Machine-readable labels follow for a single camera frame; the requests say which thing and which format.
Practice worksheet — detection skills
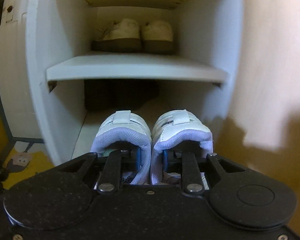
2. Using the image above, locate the yellow cartoon floor mat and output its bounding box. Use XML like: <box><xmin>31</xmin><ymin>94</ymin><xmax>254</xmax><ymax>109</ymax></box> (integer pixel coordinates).
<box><xmin>0</xmin><ymin>142</ymin><xmax>56</xmax><ymax>193</ymax></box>

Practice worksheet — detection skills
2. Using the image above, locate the white shoe cabinet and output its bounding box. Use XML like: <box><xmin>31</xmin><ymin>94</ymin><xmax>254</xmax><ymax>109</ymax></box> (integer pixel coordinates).
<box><xmin>25</xmin><ymin>0</ymin><xmax>243</xmax><ymax>165</ymax></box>

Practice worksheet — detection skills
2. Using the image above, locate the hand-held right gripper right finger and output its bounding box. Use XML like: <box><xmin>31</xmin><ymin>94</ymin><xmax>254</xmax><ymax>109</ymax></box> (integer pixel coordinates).
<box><xmin>162</xmin><ymin>149</ymin><xmax>248</xmax><ymax>195</ymax></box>

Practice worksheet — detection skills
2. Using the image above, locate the wooden cabinet door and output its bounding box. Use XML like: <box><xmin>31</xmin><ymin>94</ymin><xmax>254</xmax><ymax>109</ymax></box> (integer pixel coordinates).
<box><xmin>241</xmin><ymin>0</ymin><xmax>300</xmax><ymax>153</ymax></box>

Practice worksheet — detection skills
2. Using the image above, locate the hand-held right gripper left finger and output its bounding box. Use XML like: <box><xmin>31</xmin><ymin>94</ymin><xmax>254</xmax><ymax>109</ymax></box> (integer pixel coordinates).
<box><xmin>55</xmin><ymin>147</ymin><xmax>142</xmax><ymax>195</ymax></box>

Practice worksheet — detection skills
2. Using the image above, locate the lavender-lined white sneaker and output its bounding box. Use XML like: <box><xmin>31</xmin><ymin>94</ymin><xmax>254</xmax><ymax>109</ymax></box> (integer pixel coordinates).
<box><xmin>150</xmin><ymin>109</ymin><xmax>214</xmax><ymax>187</ymax></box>
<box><xmin>91</xmin><ymin>110</ymin><xmax>152</xmax><ymax>188</ymax></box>

